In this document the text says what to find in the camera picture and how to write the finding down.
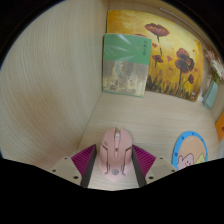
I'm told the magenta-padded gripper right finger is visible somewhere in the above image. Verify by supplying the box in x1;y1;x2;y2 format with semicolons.
131;144;178;188

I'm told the yellow poppy painting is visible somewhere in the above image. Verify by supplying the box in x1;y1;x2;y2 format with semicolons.
106;9;204;102

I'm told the pink computer mouse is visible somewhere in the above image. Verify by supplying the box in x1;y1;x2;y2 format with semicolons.
98;126;134;182

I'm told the green book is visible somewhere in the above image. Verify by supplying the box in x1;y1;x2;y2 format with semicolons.
101;32;153;99

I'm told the round cartoon mouse pad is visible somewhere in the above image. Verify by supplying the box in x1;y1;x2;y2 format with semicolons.
171;130;209;171

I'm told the pink and white flower bouquet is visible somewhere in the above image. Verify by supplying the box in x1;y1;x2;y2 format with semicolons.
203;49;224;84

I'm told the pale teal vase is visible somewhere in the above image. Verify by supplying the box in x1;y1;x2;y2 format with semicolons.
202;79;219;110

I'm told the orange book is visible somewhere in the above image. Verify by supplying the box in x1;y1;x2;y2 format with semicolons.
214;109;224;143

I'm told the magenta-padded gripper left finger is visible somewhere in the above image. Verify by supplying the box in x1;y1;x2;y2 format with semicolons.
50;143;98;188

